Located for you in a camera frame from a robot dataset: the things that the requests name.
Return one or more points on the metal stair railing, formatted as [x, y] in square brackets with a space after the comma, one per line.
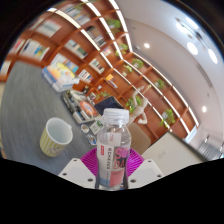
[210, 148]

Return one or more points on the dark magazine stack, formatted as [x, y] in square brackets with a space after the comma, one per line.
[81, 106]

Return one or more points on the beige chair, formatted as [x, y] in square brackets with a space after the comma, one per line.
[140, 138]

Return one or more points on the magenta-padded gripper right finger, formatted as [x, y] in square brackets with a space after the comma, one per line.
[145, 173]

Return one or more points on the white partition with dark top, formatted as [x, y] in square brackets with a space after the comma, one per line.
[170, 151]

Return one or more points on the wooden artist mannequin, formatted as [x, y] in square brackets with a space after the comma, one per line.
[138, 110]

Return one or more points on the ceiling chandelier with round lamps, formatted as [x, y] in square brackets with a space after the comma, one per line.
[192, 48]

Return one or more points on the clear plastic water bottle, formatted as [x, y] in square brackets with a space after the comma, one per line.
[113, 150]

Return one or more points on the colourful book stack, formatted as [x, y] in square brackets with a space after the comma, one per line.
[60, 75]

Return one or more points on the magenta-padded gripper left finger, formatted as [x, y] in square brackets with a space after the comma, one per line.
[75, 173]

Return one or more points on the wooden shelf unit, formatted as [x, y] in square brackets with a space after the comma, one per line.
[100, 50]

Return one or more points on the yellow striped cup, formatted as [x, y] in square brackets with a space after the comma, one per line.
[53, 140]

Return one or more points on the recessed ceiling downlight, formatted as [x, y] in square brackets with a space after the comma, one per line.
[204, 109]
[146, 45]

